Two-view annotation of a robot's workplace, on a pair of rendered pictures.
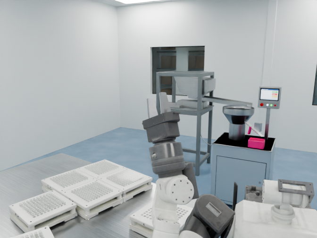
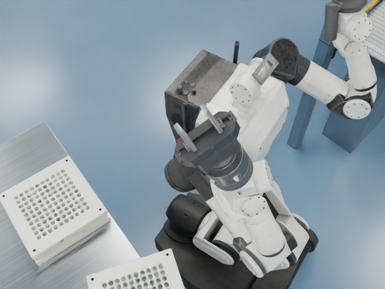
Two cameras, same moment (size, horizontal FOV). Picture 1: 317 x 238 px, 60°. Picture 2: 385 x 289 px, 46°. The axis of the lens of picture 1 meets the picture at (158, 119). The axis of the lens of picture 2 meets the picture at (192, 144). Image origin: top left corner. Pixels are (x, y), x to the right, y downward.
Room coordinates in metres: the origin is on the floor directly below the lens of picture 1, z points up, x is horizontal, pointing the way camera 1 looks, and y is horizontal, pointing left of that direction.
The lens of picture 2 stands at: (0.63, 0.44, 2.16)
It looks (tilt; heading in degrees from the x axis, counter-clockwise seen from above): 56 degrees down; 287
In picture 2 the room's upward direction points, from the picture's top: straight up
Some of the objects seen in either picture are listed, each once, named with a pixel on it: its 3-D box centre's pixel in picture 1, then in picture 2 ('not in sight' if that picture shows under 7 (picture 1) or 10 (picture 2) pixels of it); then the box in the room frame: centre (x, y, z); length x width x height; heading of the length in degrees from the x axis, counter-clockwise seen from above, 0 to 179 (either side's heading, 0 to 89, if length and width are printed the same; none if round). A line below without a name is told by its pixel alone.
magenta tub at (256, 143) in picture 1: (256, 143); not in sight; (2.83, -1.05, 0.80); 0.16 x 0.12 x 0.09; 63
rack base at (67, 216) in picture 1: (43, 215); not in sight; (1.29, 0.60, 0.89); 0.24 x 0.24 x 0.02; 48
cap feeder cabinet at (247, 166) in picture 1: (243, 171); not in sight; (3.07, -1.01, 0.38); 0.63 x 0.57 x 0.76; 63
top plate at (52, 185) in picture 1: (69, 180); not in sight; (1.60, 0.56, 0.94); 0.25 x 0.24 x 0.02; 138
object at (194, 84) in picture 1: (197, 125); not in sight; (3.89, -0.57, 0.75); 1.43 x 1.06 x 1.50; 63
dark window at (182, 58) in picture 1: (177, 71); not in sight; (6.24, -0.43, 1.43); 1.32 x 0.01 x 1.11; 63
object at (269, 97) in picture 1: (268, 114); not in sight; (3.10, -1.26, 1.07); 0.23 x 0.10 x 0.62; 63
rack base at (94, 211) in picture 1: (92, 200); not in sight; (1.43, 0.38, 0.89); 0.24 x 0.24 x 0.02; 48
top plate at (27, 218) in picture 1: (42, 206); not in sight; (1.29, 0.60, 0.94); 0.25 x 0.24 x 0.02; 138
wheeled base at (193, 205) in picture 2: not in sight; (227, 246); (0.70, -0.35, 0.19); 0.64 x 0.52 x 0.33; 164
